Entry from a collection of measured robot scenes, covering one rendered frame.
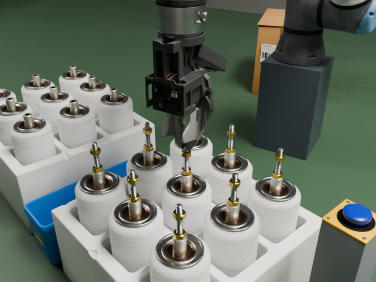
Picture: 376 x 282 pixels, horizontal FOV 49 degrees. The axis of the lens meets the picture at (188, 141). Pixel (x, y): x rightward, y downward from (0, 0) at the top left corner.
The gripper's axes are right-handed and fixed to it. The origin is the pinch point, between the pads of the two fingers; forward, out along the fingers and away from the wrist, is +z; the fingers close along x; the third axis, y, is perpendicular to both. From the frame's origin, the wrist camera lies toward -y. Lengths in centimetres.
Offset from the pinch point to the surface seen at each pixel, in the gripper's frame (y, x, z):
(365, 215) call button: 2.9, 31.1, 1.7
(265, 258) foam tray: 3.3, 17.7, 16.7
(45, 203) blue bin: 5.7, -35.6, 24.8
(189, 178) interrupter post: 1.1, 1.0, 7.2
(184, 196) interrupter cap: 3.7, 1.5, 9.3
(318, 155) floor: -65, 11, 34
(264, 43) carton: -102, -24, 12
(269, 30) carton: -102, -22, 6
